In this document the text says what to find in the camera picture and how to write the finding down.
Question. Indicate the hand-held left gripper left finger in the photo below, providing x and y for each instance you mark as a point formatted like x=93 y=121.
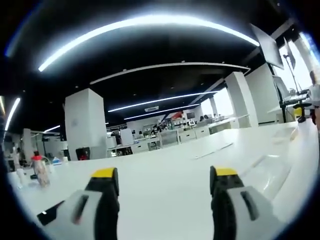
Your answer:
x=100 y=200

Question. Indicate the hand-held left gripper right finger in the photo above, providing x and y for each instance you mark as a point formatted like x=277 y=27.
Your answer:
x=225 y=200

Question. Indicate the clear plastic storage box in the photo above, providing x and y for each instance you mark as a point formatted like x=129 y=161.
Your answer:
x=275 y=170

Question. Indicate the blue and white tissue box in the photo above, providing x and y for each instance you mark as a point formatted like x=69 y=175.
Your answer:
x=57 y=161

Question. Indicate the black flat device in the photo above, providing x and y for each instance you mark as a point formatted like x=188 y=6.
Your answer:
x=51 y=212

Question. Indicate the patterned bottle with red cap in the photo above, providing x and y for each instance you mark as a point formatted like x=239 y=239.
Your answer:
x=41 y=170

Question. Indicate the hanging grey monitor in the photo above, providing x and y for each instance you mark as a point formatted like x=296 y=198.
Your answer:
x=268 y=46

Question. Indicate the white office cabinet row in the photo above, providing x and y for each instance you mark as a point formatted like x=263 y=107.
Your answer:
x=160 y=141

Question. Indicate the long ceiling light strip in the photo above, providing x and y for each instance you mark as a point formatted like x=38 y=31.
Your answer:
x=140 y=27

